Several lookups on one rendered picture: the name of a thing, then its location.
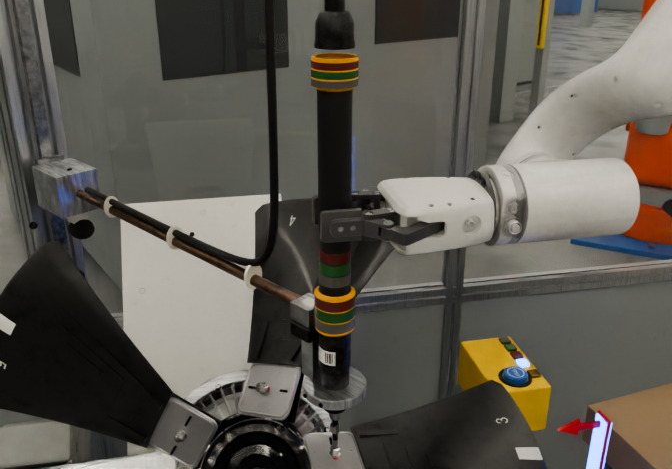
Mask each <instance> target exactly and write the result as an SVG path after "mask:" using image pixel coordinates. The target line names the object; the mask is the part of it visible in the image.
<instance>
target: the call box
mask: <svg viewBox="0 0 672 469"><path fill-rule="evenodd" d="M508 338H509V339H510V340H511V344H514V345H515V346H516V348H517V351H520V353H521V354H522V355H523V359H524V358H525V359H526V360H527V361H528V362H529V363H530V366H528V367H521V368H522V369H524V370H525V371H526V372H527V370H531V369H536V368H535V366H534V365H533V364H532V363H531V362H530V360H529V359H528V358H527V357H526V356H525V354H524V353H523V352H522V351H521V350H520V348H519V347H518V346H517V345H516V344H515V342H514V341H513V340H512V339H511V338H510V337H508ZM498 339H499V338H491V339H482V340H473V341H465V342H461V344H460V356H459V368H458V380H457V381H458V383H459V385H460V386H461V388H462V390H463V391H465V390H467V389H470V388H472V387H475V386H477V385H480V384H482V383H485V382H487V381H489V380H494V381H496V382H498V383H501V384H502V385H503V386H504V387H505V388H506V390H507V391H508V392H509V394H510V395H511V397H512V398H513V399H514V401H515V402H516V404H517V406H518V407H519V409H520V410H521V412H522V414H523V415H524V417H525V419H526V421H527V422H528V424H529V426H530V428H531V430H532V431H536V430H543V429H545V426H546V420H547V413H548V406H549V399H550V393H551V386H550V384H549V383H548V382H547V381H546V380H545V378H544V377H543V376H542V375H541V377H539V378H531V377H530V375H529V374H528V373H527V374H528V379H527V382H526V383H524V384H513V383H510V382H508V381H506V380H505V379H504V378H503V371H504V368H507V367H511V366H516V367H518V366H519V365H518V364H517V363H516V360H514V359H513V358H512V356H511V355H510V352H508V351H507V350H506V349H505V348H504V345H502V344H501V343H500V341H499V340H498Z"/></svg>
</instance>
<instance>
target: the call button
mask: <svg viewBox="0 0 672 469"><path fill-rule="evenodd" d="M503 378H504V379H505V380H506V381H508V382H510V383H513V384H524V383H526V382H527V379H528V374H527V372H526V371H525V370H524V369H522V368H521V367H520V366H518V367H516V366H511V367H507V368H504V371H503Z"/></svg>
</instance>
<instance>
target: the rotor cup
mask: <svg viewBox="0 0 672 469"><path fill-rule="evenodd" d="M302 441H303V436H302V435H301V433H300V432H299V431H298V430H297V428H296V427H295V426H294V425H293V424H291V423H289V422H282V421H276V420H270V419H264V418H257V417H251V416H244V415H242V414H240V413H239V412H238V413H235V414H233V415H231V416H228V417H227V418H225V419H223V420H222V422H221V424H220V426H219V428H218V429H217V431H216V433H215V435H214V437H213V438H212V440H211V442H210V444H209V445H210V446H209V447H208V449H207V450H206V452H205V453H204V455H203V457H202V459H201V460H200V462H199V464H198V466H197V468H196V469H251V468H253V467H260V468H262V469H312V465H311V460H310V457H309V454H308V451H307V449H306V447H305V445H304V444H303V442H302Z"/></svg>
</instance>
